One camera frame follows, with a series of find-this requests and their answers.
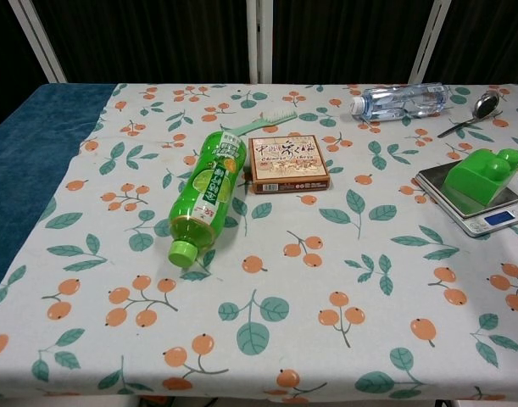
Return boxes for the green toothbrush white bristles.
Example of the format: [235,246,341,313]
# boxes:
[232,106,298,137]

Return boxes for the green plastic building block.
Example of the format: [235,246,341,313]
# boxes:
[443,148,518,215]

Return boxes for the floral patterned white tablecloth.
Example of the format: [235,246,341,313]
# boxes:
[0,82,518,403]

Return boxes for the metal spoon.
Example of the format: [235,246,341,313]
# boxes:
[437,91,500,139]

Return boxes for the white metal frame post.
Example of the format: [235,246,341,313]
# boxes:
[245,0,276,85]
[409,0,449,86]
[10,0,67,84]

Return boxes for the brown Chinese chess box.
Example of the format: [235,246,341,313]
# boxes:
[247,134,331,195]

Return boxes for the silver digital kitchen scale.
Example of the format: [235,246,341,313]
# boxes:
[413,163,518,237]

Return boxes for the green tea drink bottle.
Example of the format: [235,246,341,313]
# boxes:
[166,130,248,269]

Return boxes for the clear plastic water bottle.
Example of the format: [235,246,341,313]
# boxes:
[348,82,452,122]

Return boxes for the blue towel cloth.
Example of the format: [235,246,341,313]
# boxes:
[0,82,117,304]

